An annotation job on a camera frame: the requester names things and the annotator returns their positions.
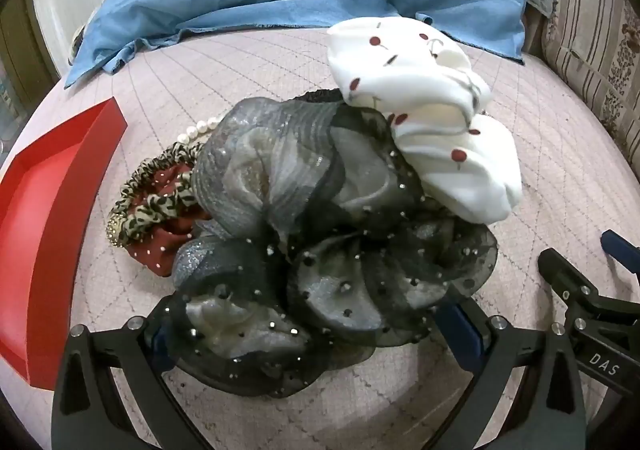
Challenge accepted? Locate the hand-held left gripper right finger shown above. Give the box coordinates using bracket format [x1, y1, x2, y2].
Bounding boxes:
[434, 299, 587, 450]

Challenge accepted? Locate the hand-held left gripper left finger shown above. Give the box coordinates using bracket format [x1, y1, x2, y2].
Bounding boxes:
[50, 299, 211, 450]

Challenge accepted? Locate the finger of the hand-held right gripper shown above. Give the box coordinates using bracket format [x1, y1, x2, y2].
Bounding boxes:
[600, 229, 640, 277]
[537, 247, 640, 331]

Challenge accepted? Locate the red dotted scrunchie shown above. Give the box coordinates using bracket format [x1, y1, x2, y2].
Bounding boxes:
[125, 165, 217, 279]

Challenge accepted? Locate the black dotted organza scrunchie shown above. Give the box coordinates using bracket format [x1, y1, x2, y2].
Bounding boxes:
[167, 210, 501, 399]

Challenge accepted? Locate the leopard print scrunchie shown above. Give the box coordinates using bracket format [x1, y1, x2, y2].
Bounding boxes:
[109, 141, 206, 242]

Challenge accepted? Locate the white cherry print scrunchie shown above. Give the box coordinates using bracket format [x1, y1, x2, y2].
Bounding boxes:
[392, 112, 524, 226]
[326, 17, 493, 136]

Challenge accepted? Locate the red tray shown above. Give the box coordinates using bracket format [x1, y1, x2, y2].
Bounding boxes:
[0, 97, 128, 392]

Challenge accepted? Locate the silver grey organza scrunchie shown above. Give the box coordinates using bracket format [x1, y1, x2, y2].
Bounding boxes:
[192, 96, 426, 251]

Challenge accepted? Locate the white pearl bracelet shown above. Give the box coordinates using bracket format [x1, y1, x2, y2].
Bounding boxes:
[177, 115, 224, 144]

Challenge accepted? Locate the striped floral cushion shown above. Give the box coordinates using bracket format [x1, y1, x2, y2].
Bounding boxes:
[542, 0, 640, 172]

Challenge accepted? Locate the gold rhinestone hair tie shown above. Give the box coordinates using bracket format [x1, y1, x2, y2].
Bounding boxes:
[107, 216, 129, 247]

